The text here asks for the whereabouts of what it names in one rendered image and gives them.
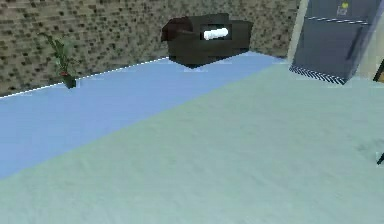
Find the green potted house plant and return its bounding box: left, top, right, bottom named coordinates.
left=39, top=32, right=81, bottom=90

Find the white roll pillow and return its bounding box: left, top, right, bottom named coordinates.
left=203, top=27, right=230, bottom=41

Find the grey fridge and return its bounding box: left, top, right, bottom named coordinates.
left=288, top=0, right=384, bottom=86

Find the dark brown armchair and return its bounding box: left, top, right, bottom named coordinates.
left=160, top=13, right=254, bottom=70

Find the yellow fridge magnet note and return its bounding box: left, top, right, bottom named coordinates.
left=336, top=1, right=350, bottom=17

